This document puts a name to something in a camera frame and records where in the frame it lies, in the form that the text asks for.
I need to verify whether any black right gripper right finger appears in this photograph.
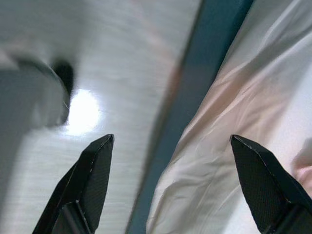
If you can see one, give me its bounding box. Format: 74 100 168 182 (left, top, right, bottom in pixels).
230 134 312 234

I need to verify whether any mattress with beige sheet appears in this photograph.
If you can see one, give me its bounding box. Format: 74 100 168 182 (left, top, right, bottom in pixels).
146 0 312 234

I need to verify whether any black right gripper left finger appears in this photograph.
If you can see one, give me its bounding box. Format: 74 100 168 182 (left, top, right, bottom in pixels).
31 133 115 234

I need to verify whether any black robot right foot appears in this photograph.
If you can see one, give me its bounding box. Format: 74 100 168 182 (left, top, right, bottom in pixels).
51 59 75 98

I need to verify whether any teal bed base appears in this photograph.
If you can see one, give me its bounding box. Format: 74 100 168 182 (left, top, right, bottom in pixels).
125 0 255 234

